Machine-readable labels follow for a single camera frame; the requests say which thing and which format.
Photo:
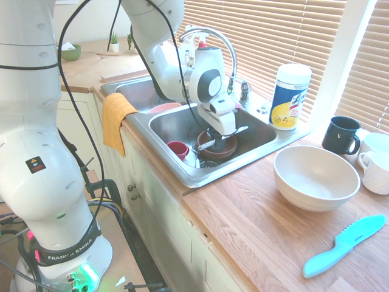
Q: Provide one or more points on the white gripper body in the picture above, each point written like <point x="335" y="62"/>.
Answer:
<point x="222" y="123"/>

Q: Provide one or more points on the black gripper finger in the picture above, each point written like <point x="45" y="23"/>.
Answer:
<point x="221" y="143"/>
<point x="211" y="133"/>

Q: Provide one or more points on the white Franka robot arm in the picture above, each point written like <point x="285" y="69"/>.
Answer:
<point x="36" y="182"/>

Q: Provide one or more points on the metal sink drain strainer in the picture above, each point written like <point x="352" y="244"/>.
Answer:
<point x="209" y="164"/>

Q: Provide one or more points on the stainless steel double sink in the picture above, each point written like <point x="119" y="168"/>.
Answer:
<point x="170" y="124"/>

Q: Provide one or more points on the white sink sprayer cap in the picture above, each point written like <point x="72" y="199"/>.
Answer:
<point x="263" y="109"/>

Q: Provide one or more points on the teal plastic knife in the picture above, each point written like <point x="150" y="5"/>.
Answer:
<point x="349" y="240"/>

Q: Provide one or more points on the brown bowl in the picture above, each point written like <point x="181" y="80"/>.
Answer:
<point x="228" y="149"/>

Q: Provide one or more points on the red cup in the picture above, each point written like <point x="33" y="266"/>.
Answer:
<point x="177" y="150"/>

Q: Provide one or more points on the chrome faucet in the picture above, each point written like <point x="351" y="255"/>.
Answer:
<point x="244" y="91"/>

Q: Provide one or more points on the pink bowl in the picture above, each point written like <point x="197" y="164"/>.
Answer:
<point x="164" y="108"/>

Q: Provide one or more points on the Lysol wipes canister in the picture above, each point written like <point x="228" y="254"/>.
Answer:
<point x="288" y="100"/>

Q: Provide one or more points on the clear spray bottle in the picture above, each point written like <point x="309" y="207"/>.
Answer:
<point x="187" y="54"/>

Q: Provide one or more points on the cream kitchen cabinet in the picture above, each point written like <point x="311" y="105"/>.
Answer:
<point x="170" y="219"/>

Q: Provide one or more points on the dark cabinet knob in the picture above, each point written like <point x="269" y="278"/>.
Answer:
<point x="131" y="187"/>
<point x="134" y="197"/>

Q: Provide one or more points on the orange dish cloth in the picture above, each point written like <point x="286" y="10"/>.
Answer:
<point x="114" y="121"/>

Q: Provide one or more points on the large beige bowl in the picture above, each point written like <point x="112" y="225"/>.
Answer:
<point x="316" y="182"/>

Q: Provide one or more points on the wide wooden window blind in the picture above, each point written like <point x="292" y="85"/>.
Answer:
<point x="273" y="30"/>

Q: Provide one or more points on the black mug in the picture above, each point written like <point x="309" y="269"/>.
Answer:
<point x="337" y="137"/>

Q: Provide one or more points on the small upright plant white pot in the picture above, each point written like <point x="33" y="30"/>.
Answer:
<point x="114" y="45"/>

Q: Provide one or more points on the white mug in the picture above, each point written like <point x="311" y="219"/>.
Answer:
<point x="377" y="176"/>
<point x="378" y="143"/>

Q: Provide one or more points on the green bowl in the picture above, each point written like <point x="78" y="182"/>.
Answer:
<point x="73" y="54"/>

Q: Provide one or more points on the narrow wooden window blind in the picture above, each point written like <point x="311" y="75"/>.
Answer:
<point x="373" y="61"/>

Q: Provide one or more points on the white paper napkin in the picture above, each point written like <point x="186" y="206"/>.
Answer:
<point x="68" y="47"/>

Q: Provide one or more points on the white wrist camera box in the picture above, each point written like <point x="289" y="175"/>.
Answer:
<point x="223" y="105"/>

